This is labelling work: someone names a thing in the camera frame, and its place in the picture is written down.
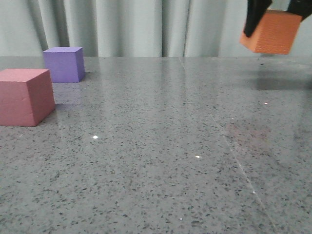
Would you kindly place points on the purple foam cube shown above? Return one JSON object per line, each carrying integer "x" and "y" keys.
{"x": 66, "y": 64}

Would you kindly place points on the orange foam cube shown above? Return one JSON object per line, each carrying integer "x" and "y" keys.
{"x": 274, "y": 34}

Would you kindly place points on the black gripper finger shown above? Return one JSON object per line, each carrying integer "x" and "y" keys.
{"x": 302, "y": 8}
{"x": 255, "y": 11}

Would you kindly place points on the grey pleated curtain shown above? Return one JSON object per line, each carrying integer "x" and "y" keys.
{"x": 124, "y": 28}

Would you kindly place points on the pink foam cube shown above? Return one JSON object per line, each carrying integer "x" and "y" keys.
{"x": 26, "y": 96}

